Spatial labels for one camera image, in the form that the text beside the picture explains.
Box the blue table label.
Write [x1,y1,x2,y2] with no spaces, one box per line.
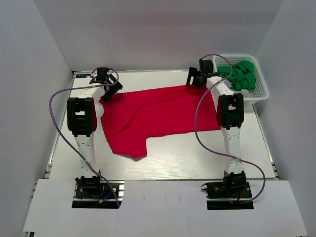
[75,74,91,79]

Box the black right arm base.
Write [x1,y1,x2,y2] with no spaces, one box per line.
[201,172,254,210]

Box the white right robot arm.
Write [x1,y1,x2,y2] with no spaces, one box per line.
[186,56,244,176]

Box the green t shirt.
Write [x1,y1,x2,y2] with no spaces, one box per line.
[227,60,256,91]

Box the grey t shirt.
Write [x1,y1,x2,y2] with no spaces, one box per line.
[225,82,253,100]

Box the red t shirt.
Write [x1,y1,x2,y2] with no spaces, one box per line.
[100,85,220,159]

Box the white plastic basket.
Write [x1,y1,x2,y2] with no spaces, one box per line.
[212,54,269,106]

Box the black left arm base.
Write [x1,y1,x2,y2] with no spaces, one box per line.
[72,176,124,209]

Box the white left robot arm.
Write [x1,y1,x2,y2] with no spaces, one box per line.
[67,67,123,178]

